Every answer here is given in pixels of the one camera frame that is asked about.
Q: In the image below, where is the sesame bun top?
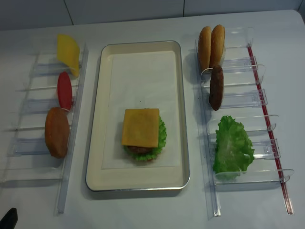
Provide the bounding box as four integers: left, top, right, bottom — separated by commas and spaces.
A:
198, 26, 211, 71

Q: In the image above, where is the yellow cheese slice on burger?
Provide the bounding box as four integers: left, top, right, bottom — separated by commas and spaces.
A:
122, 108, 160, 148

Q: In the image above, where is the brown meat patty in burger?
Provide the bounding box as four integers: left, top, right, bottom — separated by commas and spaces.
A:
127, 146, 152, 154

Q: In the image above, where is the green lettuce under burger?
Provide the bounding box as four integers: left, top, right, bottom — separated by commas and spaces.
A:
123, 117, 167, 162

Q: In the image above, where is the dark brown meat patty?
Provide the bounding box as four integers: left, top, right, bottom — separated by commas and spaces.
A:
209, 65, 224, 111

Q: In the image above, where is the green lettuce leaf in rack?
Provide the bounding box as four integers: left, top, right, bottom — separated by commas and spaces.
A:
213, 115, 254, 180

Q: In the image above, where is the red tomato slice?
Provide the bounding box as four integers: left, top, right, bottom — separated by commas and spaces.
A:
57, 72, 72, 110

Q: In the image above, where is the yellow cheese slice in rack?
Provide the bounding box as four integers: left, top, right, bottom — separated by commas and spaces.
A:
57, 34, 80, 78

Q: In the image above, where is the cream metal tray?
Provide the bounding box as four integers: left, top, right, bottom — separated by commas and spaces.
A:
86, 41, 190, 191

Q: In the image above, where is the white paper tray liner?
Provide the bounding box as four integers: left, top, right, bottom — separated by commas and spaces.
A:
102, 51, 182, 169

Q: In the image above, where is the clear acrylic right rack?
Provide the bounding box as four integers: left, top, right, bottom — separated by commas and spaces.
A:
190, 27, 294, 218

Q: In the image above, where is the clear acrylic rack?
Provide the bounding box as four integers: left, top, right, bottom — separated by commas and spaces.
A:
190, 27, 294, 218
0, 39, 89, 215

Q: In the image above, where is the brown bun bottom in rack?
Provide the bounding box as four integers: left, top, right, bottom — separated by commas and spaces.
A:
44, 107, 70, 159

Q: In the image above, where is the tan bun half in rack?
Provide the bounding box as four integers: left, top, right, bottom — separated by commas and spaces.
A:
210, 24, 225, 68

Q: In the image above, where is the clear acrylic left rack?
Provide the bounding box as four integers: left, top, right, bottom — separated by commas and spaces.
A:
0, 39, 89, 215

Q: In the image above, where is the black object at corner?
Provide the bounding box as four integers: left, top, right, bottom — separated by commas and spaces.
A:
0, 208, 18, 229

